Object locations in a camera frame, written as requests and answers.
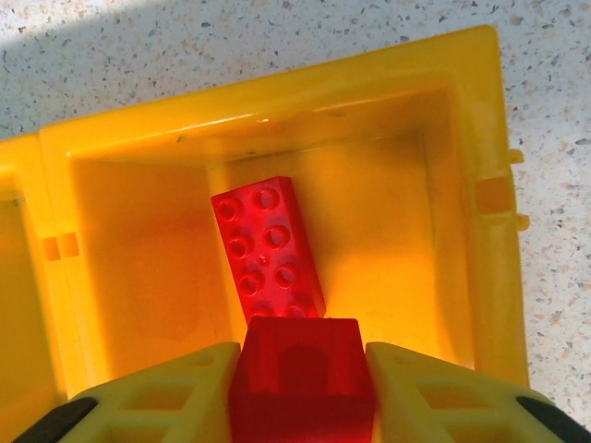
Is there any red square lego brick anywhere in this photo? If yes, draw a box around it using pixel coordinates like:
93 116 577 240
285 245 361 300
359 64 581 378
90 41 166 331
228 316 379 443

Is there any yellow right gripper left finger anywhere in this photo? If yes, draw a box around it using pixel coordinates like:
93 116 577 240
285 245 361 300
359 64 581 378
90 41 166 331
13 341 242 443

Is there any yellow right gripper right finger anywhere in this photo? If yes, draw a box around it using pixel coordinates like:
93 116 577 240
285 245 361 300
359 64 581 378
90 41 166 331
366 341 591 443

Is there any red long lego brick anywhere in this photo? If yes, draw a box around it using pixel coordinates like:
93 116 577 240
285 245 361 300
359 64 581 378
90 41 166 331
211 175 328 320

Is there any yellow bin holding red bricks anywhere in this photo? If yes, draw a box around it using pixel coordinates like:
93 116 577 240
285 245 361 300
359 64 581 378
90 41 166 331
39 25 531 416

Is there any yellow bin holding blue bricks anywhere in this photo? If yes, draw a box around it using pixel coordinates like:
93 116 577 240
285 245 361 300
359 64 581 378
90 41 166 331
0 133 70 443

